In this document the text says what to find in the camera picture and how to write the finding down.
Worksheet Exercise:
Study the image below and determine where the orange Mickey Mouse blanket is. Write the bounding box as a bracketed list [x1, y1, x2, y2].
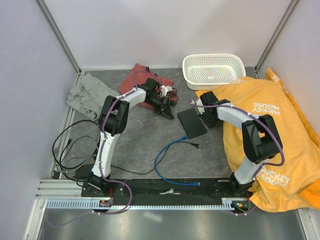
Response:
[196, 76, 320, 213]

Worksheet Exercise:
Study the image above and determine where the aluminium frame post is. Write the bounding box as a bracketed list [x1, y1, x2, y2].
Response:
[254, 0, 300, 75]
[34, 0, 82, 75]

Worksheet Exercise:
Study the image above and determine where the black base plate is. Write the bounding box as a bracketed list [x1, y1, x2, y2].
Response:
[81, 178, 249, 205]

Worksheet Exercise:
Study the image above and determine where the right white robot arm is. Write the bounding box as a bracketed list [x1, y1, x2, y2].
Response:
[197, 91, 285, 197]

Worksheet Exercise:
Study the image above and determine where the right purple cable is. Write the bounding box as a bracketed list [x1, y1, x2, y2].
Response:
[187, 99, 286, 216]

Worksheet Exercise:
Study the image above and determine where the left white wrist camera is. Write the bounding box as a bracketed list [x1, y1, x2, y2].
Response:
[160, 85, 173, 97]

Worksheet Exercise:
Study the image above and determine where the white plastic basket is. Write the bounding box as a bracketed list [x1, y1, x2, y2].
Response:
[182, 53, 247, 91]

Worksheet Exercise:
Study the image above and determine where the right aluminium frame post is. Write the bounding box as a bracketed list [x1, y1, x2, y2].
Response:
[254, 0, 300, 75]

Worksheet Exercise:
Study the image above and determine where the aluminium rail left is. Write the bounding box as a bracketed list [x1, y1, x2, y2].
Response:
[48, 72, 85, 179]

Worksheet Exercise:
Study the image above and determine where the black power cord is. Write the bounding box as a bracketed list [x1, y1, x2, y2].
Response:
[111, 141, 201, 176]

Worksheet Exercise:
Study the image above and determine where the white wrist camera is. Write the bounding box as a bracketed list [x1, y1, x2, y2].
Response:
[160, 85, 173, 97]
[193, 98, 205, 115]

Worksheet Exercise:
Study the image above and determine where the left aluminium frame post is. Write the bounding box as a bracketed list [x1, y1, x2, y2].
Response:
[34, 0, 82, 75]

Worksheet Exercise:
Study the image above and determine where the grey cloth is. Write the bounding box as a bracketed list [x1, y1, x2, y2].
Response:
[66, 73, 119, 121]

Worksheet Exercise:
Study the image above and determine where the black network switch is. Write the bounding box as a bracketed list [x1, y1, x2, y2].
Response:
[177, 108, 207, 140]

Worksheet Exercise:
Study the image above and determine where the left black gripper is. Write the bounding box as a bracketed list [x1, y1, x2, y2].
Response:
[145, 95, 174, 121]

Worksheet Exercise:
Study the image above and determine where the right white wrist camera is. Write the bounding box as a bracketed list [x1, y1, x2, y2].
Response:
[193, 98, 205, 115]

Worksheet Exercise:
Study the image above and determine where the blue ethernet cable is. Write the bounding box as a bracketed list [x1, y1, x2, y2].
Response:
[153, 136, 201, 186]

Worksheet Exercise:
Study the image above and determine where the black power adapter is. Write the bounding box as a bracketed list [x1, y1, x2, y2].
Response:
[75, 163, 94, 180]

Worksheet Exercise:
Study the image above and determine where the white slotted cable duct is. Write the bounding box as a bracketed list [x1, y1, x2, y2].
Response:
[46, 198, 246, 211]

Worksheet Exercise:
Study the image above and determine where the red cloth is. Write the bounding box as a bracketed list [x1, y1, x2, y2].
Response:
[119, 63, 179, 106]

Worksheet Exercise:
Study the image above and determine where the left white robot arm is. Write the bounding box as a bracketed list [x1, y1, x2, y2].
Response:
[87, 78, 174, 197]

